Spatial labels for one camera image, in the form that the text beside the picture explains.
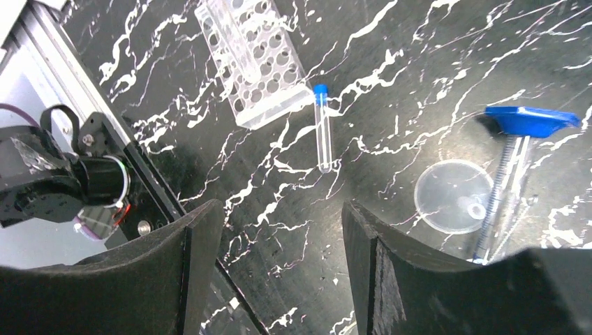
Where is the clear plastic well rack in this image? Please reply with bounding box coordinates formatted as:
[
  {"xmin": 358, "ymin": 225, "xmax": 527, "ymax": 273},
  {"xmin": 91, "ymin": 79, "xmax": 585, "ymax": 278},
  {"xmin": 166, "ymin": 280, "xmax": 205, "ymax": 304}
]
[{"xmin": 195, "ymin": 1, "xmax": 314, "ymax": 130}]

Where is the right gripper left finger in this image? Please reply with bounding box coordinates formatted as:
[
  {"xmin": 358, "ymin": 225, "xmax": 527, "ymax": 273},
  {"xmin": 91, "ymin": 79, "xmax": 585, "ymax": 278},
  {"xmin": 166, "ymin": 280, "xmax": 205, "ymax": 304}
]
[{"xmin": 1, "ymin": 200, "xmax": 224, "ymax": 334}]

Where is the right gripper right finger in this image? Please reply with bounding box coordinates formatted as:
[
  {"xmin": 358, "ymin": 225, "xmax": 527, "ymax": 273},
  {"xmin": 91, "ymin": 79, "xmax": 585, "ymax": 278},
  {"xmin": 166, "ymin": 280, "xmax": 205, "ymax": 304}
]
[{"xmin": 341, "ymin": 201, "xmax": 591, "ymax": 334}]

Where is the blue-handled syringe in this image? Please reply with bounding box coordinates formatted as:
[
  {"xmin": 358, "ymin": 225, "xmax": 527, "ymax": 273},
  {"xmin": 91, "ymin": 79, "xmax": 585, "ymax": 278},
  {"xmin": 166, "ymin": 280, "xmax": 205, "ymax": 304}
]
[{"xmin": 472, "ymin": 106, "xmax": 581, "ymax": 265}]

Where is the blue-capped test tube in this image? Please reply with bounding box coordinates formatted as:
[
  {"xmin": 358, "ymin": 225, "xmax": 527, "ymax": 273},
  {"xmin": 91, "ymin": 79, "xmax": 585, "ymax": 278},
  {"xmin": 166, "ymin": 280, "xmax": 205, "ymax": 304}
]
[{"xmin": 313, "ymin": 84, "xmax": 333, "ymax": 173}]

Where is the clear plastic funnel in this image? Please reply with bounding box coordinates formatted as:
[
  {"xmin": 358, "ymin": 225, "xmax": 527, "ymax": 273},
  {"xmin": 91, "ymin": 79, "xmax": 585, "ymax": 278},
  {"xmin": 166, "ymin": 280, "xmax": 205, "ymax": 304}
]
[{"xmin": 413, "ymin": 159, "xmax": 493, "ymax": 235}]

